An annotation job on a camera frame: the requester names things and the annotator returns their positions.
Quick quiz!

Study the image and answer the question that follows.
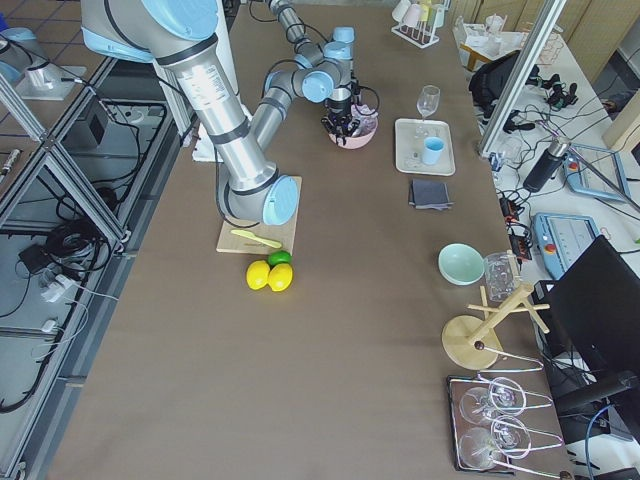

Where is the bamboo cutting board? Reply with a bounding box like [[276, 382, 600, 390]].
[[216, 176, 302, 255]]

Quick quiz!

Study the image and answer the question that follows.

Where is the yellow lemon lower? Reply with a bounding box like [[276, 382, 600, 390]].
[[268, 263, 294, 292]]

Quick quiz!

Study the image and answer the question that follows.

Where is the green bowl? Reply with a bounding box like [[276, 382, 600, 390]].
[[438, 243, 485, 286]]

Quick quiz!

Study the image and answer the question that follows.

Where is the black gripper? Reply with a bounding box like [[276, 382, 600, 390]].
[[324, 98, 356, 130], [350, 75, 362, 106]]

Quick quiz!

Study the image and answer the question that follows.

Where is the pink plastic bowl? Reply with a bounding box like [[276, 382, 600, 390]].
[[328, 108, 379, 149]]

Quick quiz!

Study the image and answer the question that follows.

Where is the yellow lemon upper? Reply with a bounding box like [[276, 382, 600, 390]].
[[245, 260, 271, 290]]

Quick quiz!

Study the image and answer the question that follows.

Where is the pile of clear ice cubes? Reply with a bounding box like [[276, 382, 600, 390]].
[[351, 113, 377, 137]]

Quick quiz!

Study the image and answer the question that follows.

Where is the white wire rack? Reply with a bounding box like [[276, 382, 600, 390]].
[[391, 0, 450, 49]]

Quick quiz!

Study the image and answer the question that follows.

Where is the light blue cup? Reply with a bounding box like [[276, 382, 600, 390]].
[[421, 136, 445, 165]]

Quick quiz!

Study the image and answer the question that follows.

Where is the wooden mug tree stand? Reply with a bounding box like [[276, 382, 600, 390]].
[[441, 248, 551, 370]]

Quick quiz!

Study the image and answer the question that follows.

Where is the grey folded cloth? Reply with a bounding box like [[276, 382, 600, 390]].
[[408, 178, 453, 211]]

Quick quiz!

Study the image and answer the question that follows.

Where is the green lime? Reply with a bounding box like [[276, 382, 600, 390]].
[[267, 250, 292, 267]]

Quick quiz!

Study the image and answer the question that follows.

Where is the black tray with glasses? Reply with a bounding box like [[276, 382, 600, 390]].
[[447, 376, 571, 479]]

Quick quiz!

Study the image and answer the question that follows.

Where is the cream rabbit serving tray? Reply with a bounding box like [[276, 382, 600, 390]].
[[394, 118, 456, 176]]

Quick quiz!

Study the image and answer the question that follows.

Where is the clear wine glass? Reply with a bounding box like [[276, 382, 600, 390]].
[[416, 85, 441, 120]]

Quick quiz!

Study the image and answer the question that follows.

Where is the stainless steel ice scoop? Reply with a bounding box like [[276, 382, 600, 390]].
[[349, 104, 377, 137]]

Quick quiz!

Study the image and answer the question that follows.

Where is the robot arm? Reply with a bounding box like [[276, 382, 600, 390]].
[[264, 1, 358, 115], [81, 1, 359, 225]]

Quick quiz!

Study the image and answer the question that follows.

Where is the yellow lemon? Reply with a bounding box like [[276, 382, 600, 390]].
[[268, 263, 294, 292], [245, 260, 271, 290]]

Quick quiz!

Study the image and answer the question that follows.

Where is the yellow plastic knife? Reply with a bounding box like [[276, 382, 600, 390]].
[[230, 229, 282, 249]]

